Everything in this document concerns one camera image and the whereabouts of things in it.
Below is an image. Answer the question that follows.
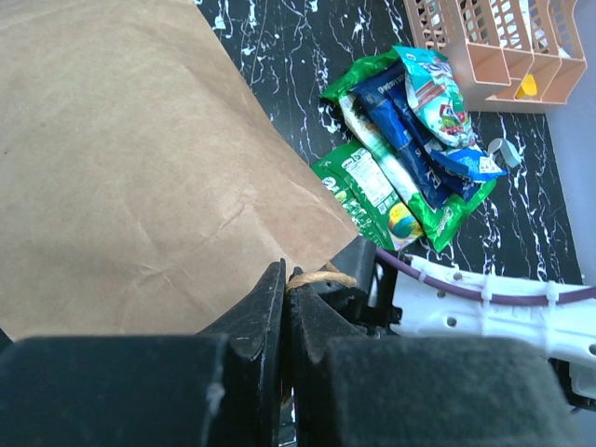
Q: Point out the orange mesh file organizer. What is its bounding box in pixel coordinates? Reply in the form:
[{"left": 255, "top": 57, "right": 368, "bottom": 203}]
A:
[{"left": 404, "top": 1, "right": 588, "bottom": 114}]

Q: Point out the white blue snack packet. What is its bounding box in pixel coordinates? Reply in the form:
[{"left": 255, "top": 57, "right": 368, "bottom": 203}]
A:
[{"left": 388, "top": 76, "right": 480, "bottom": 203}]

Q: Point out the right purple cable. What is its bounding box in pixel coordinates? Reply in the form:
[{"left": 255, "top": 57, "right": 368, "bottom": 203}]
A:
[{"left": 374, "top": 246, "right": 596, "bottom": 308}]

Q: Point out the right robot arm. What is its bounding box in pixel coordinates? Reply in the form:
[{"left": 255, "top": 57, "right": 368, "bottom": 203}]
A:
[{"left": 318, "top": 237, "right": 595, "bottom": 411}]

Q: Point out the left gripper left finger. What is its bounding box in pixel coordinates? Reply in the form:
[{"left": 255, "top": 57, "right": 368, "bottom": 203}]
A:
[{"left": 1, "top": 261, "right": 286, "bottom": 446}]

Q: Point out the brown paper bag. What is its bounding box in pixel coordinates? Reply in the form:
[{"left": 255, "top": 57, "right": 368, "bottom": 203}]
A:
[{"left": 1, "top": 1, "right": 357, "bottom": 339}]

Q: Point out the yellow block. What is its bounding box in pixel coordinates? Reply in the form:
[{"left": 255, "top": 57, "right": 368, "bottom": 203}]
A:
[{"left": 514, "top": 74, "right": 538, "bottom": 101}]

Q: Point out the green snack packet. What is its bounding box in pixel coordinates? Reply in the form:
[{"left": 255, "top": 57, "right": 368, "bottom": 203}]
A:
[{"left": 311, "top": 141, "right": 424, "bottom": 251}]

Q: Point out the green Chuba chips bag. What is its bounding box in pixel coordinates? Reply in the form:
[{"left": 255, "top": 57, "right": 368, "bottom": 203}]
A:
[{"left": 322, "top": 50, "right": 495, "bottom": 251}]

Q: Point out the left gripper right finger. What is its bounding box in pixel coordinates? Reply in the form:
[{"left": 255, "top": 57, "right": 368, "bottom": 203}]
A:
[{"left": 287, "top": 269, "right": 583, "bottom": 446}]

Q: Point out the blue sea salt vinegar bag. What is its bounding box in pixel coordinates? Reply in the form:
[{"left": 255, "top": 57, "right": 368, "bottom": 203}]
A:
[{"left": 350, "top": 61, "right": 452, "bottom": 209}]

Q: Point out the small colourful snack packet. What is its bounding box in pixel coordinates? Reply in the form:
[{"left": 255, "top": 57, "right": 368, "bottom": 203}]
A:
[{"left": 393, "top": 46, "right": 476, "bottom": 149}]

